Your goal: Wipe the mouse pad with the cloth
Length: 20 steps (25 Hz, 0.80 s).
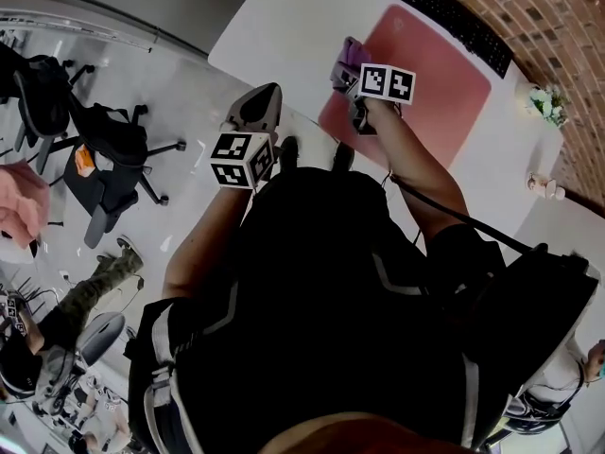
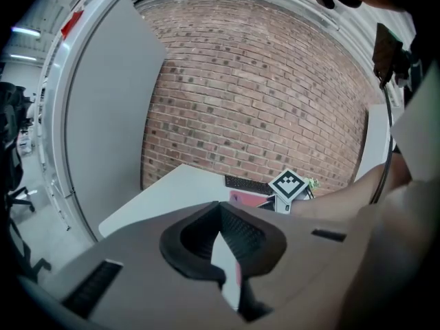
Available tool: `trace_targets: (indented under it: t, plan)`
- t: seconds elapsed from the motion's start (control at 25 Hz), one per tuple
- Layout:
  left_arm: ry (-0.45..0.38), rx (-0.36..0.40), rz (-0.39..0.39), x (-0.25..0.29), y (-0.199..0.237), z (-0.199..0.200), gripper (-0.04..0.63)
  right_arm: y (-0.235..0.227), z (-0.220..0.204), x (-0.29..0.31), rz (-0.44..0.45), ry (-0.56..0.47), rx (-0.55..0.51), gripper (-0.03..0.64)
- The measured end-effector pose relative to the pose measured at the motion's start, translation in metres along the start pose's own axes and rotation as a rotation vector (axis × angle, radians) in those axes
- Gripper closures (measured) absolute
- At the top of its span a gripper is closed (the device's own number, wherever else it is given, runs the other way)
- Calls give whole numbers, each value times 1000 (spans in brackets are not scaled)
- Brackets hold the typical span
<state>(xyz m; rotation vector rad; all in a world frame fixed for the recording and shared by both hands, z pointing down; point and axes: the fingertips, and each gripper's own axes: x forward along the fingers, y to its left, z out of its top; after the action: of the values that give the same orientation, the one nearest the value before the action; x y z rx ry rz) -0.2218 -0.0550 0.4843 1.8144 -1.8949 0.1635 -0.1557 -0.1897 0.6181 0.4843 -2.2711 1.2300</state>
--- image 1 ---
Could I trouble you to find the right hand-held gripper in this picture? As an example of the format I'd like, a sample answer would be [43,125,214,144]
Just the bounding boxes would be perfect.
[340,62,417,137]

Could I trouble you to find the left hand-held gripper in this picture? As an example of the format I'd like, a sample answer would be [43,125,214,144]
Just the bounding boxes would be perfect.
[210,82,284,191]

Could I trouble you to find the purple cloth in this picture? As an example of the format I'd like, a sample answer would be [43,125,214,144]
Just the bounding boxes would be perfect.
[329,36,372,92]

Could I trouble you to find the pink desk mat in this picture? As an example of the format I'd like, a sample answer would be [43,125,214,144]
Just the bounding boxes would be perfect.
[317,3,493,170]

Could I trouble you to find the person's left forearm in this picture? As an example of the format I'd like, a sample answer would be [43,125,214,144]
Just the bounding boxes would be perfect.
[163,184,257,303]

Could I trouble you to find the person's right forearm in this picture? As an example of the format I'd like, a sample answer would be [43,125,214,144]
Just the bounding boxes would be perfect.
[366,96,470,241]

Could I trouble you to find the person's left black shoe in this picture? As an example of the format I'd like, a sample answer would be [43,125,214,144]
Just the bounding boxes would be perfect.
[278,135,301,172]

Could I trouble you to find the person's black shoe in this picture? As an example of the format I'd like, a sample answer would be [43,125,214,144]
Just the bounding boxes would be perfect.
[332,142,356,172]
[278,135,301,172]

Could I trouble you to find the person's right black shoe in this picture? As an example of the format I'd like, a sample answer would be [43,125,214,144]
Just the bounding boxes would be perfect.
[332,142,356,172]

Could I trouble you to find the black keyboard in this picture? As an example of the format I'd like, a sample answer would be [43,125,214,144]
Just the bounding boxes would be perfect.
[387,0,514,79]

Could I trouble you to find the black office chair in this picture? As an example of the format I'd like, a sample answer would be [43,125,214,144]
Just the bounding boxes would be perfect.
[12,56,96,176]
[63,104,187,251]

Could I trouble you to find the white pot with flowers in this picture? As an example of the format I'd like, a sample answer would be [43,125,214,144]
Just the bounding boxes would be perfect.
[523,82,571,129]

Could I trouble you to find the grey partition panel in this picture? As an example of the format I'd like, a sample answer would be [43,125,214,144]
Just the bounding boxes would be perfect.
[0,0,262,60]

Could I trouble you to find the orange packet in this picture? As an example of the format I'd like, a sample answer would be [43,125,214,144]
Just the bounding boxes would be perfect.
[74,143,98,180]

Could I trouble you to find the small beige figurine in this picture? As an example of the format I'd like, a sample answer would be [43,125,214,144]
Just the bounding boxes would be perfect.
[527,171,566,202]

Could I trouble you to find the pink jacket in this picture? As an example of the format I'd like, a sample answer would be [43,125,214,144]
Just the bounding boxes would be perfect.
[0,158,53,251]

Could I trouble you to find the grey office chair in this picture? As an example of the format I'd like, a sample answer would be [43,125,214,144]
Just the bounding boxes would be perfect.
[75,312,127,369]

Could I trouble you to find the black equipment box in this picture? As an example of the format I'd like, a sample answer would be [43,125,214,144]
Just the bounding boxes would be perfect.
[465,243,600,444]

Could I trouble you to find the person's face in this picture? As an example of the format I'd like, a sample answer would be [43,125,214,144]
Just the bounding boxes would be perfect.
[264,411,475,454]

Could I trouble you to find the black cable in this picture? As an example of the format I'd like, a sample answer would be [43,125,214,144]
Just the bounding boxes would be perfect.
[389,171,536,255]

